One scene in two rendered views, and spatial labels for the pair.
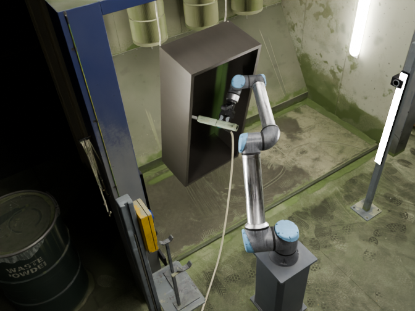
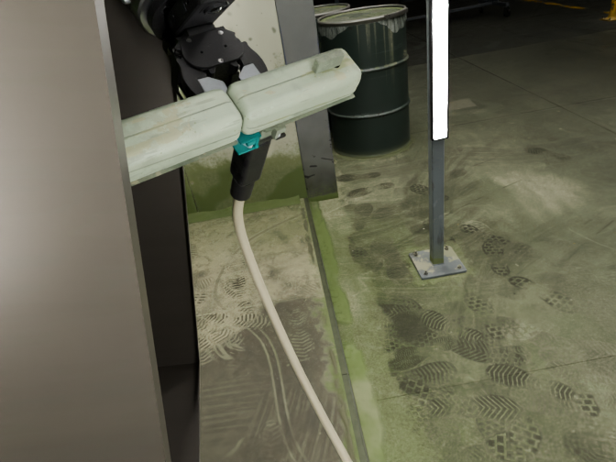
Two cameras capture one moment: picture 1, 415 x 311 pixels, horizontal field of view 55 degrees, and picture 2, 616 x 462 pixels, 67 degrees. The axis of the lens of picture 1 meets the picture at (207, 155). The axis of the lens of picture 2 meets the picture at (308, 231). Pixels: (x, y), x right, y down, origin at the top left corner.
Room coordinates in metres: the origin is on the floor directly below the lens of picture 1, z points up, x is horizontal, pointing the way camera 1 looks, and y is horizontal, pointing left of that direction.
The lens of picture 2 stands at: (2.03, 0.29, 1.29)
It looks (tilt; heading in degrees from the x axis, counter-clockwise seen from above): 31 degrees down; 299
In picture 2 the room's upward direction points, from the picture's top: 10 degrees counter-clockwise
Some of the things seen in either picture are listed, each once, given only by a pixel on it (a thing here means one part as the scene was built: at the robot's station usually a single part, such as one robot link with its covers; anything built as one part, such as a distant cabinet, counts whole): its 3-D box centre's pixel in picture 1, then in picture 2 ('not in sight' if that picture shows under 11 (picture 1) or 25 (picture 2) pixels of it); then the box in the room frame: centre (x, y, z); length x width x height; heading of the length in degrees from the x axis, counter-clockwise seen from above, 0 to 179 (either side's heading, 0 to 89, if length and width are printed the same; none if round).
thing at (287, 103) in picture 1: (217, 136); not in sight; (3.48, -0.12, 0.11); 2.70 x 0.02 x 0.13; 120
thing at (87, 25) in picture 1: (124, 189); not in sight; (1.72, 0.52, 1.14); 0.18 x 0.18 x 2.29; 30
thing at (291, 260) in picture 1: (284, 249); not in sight; (1.52, -0.45, 0.69); 0.19 x 0.19 x 0.10
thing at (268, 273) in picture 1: (280, 281); not in sight; (1.52, -0.45, 0.32); 0.31 x 0.31 x 0.64; 30
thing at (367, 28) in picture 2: not in sight; (367, 82); (3.09, -2.77, 0.44); 0.59 x 0.58 x 0.89; 135
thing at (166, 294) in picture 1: (175, 289); not in sight; (1.24, 0.24, 0.78); 0.31 x 0.23 x 0.01; 30
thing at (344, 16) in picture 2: not in sight; (361, 16); (3.09, -2.77, 0.86); 0.54 x 0.54 x 0.01
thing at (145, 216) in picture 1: (144, 226); not in sight; (1.19, 0.31, 1.42); 0.12 x 0.06 x 0.26; 30
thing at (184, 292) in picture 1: (174, 271); not in sight; (1.25, 0.23, 0.95); 0.26 x 0.15 x 0.32; 30
